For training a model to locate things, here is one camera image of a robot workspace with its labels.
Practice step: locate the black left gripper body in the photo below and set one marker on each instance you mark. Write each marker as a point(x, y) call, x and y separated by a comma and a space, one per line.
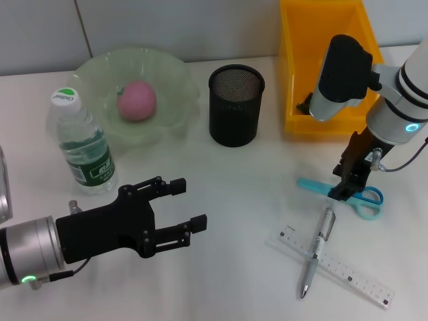
point(107, 230)

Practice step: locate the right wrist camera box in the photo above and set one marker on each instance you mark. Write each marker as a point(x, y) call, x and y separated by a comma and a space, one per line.
point(341, 73)

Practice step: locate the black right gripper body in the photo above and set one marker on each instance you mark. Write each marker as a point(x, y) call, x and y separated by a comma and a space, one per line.
point(366, 154)

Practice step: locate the grey white ballpoint pen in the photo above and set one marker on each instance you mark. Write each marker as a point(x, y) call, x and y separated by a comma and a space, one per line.
point(308, 277)

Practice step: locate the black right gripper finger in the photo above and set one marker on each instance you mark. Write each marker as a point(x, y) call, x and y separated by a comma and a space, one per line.
point(346, 160)
point(347, 191)

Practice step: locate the pink toy peach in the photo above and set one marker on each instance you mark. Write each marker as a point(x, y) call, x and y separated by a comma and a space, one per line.
point(137, 102)

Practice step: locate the clear plastic ruler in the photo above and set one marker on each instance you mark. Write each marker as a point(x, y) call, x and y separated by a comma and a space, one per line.
point(361, 284)

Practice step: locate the black mesh pen holder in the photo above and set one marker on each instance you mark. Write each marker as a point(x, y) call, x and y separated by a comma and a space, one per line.
point(234, 113)

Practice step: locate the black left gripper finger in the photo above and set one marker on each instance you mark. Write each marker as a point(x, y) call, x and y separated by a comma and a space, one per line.
point(160, 189)
point(180, 232)

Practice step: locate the green plastic wrapper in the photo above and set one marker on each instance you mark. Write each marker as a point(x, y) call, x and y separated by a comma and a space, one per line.
point(304, 105)

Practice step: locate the yellow plastic bin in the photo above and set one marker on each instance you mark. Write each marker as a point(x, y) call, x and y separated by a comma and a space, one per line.
point(301, 50)

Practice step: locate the clear green-label water bottle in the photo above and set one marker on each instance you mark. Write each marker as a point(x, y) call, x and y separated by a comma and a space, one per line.
point(83, 150)

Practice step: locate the blue scissors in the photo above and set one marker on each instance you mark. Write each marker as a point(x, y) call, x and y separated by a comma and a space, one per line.
point(314, 185)

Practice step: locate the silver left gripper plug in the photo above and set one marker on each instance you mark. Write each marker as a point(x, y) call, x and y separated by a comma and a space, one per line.
point(74, 206)

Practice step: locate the green glass fruit plate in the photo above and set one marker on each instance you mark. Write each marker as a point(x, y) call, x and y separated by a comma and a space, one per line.
point(167, 100)

